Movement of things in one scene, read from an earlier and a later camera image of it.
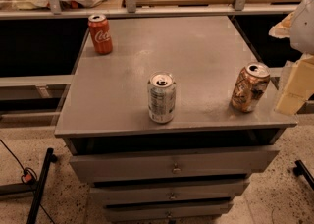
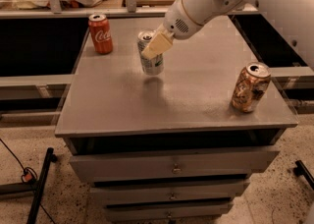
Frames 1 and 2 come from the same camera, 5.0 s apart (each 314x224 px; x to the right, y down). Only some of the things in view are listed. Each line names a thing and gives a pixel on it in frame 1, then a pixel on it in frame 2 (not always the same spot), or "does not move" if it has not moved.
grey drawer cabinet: (190, 170) does not move
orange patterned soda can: (249, 86) does not move
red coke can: (100, 32) does not move
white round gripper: (304, 28) → (178, 23)
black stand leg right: (301, 169) does not move
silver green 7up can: (161, 97) → (151, 66)
